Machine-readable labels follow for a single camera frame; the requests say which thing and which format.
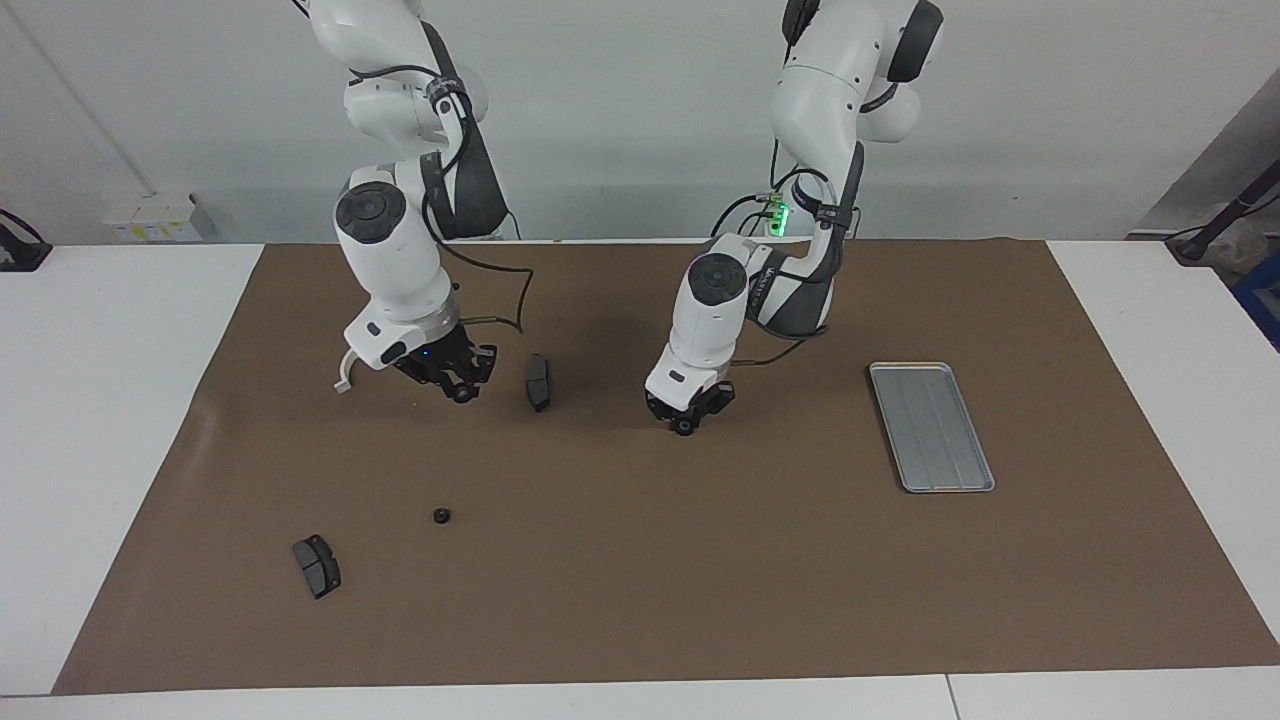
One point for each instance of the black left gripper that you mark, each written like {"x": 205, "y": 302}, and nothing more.
{"x": 690, "y": 400}

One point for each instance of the silver metal tray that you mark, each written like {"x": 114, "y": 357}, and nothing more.
{"x": 932, "y": 428}

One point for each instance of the black stand pole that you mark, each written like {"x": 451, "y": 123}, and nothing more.
{"x": 1225, "y": 215}

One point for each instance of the white cardboard box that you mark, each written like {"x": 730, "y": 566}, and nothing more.
{"x": 155, "y": 215}

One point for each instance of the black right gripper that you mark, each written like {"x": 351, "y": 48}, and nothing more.
{"x": 440, "y": 362}

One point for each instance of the white curved plastic bracket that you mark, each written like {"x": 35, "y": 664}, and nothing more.
{"x": 343, "y": 378}

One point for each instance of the long grey brake pad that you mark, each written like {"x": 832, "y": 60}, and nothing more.
{"x": 538, "y": 382}

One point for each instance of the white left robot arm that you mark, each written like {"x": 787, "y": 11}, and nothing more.
{"x": 810, "y": 90}

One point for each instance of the small black round knob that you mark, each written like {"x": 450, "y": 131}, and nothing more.
{"x": 684, "y": 425}

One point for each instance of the brown table mat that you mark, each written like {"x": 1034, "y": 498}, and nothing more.
{"x": 640, "y": 560}

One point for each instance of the black clamp base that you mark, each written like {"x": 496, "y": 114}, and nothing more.
{"x": 20, "y": 250}

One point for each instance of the short grey brake pad pair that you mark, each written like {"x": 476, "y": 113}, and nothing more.
{"x": 317, "y": 567}

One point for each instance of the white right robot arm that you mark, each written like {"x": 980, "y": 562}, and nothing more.
{"x": 400, "y": 250}

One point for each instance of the blue crate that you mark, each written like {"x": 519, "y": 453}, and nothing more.
{"x": 1262, "y": 295}

